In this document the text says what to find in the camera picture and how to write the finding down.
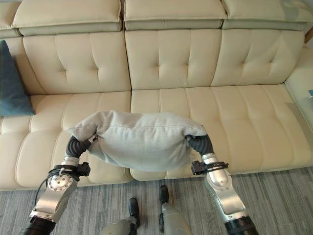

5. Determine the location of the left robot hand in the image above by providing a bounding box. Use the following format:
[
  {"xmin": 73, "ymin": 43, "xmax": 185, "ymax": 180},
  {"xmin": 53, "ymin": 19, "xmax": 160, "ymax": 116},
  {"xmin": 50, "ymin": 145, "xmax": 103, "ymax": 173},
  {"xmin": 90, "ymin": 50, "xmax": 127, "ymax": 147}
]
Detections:
[{"xmin": 65, "ymin": 135, "xmax": 99, "ymax": 158}]

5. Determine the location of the cream leather sofa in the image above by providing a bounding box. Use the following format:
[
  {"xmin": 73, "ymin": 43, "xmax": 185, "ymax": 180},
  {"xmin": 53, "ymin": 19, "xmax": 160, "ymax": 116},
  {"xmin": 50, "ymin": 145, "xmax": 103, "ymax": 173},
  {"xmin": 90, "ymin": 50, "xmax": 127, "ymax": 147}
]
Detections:
[{"xmin": 0, "ymin": 0, "xmax": 313, "ymax": 191}]

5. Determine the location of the light grey cushion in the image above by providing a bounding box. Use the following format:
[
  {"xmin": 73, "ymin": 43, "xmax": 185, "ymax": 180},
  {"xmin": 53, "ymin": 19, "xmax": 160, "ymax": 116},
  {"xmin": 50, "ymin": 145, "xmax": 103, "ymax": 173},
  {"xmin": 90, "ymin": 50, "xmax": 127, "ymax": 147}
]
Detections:
[{"xmin": 67, "ymin": 110, "xmax": 207, "ymax": 172}]

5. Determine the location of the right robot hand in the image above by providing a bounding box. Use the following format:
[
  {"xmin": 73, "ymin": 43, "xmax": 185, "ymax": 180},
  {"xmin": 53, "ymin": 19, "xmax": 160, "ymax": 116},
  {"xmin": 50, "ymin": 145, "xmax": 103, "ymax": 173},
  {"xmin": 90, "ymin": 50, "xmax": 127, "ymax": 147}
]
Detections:
[{"xmin": 185, "ymin": 134, "xmax": 215, "ymax": 155}]

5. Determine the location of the dark blue cushion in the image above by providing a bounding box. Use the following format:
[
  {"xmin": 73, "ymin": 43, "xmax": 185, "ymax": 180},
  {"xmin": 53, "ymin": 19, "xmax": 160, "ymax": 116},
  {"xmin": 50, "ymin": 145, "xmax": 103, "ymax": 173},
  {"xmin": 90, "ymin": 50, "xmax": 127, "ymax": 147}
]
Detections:
[{"xmin": 0, "ymin": 39, "xmax": 36, "ymax": 117}]

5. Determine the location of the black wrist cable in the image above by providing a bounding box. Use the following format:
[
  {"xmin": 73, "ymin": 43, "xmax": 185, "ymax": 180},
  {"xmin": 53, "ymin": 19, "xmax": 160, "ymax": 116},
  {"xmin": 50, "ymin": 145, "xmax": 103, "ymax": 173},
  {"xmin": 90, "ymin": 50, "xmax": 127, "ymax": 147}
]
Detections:
[{"xmin": 35, "ymin": 168, "xmax": 62, "ymax": 206}]

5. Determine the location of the left silver robot leg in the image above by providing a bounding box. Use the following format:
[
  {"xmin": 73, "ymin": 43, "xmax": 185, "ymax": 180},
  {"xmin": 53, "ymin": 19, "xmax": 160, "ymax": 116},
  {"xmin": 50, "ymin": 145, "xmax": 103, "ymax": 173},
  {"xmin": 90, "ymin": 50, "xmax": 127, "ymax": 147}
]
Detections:
[{"xmin": 100, "ymin": 197, "xmax": 141, "ymax": 235}]

